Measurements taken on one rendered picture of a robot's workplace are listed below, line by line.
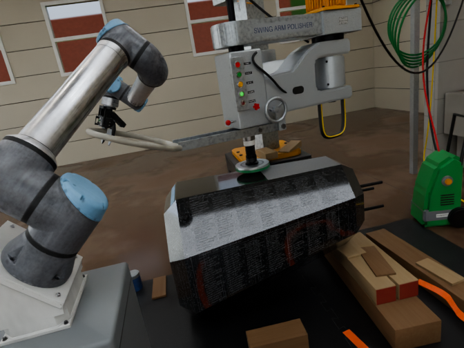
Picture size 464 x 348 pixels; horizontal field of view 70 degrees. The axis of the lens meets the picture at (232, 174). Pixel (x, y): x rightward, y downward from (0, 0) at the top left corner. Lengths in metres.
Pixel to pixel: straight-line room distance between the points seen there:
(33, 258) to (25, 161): 0.25
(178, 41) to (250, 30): 6.10
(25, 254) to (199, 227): 0.97
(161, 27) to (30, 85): 3.03
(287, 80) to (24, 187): 1.52
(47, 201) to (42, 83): 7.41
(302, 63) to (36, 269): 1.71
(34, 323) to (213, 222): 1.00
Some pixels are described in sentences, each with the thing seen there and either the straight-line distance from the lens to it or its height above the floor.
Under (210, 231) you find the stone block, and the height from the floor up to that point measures 0.66.
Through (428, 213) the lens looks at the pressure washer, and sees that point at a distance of 3.09.
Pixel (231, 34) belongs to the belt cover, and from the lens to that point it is 1.90.
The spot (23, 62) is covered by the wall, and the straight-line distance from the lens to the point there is 8.43.
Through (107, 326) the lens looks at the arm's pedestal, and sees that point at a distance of 1.03.
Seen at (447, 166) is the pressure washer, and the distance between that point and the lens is 3.02.
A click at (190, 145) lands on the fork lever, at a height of 1.10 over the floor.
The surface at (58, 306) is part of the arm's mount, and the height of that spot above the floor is 0.92.
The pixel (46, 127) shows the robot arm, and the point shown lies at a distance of 1.05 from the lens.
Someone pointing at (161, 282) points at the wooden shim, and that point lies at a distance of 2.66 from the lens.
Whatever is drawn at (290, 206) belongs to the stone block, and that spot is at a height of 0.69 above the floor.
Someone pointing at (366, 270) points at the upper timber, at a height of 0.25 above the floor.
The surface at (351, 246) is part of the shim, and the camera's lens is 2.32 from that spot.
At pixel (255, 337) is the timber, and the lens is 1.90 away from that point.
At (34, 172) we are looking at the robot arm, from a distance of 0.99.
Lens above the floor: 1.44
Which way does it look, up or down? 17 degrees down
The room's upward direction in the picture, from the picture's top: 9 degrees counter-clockwise
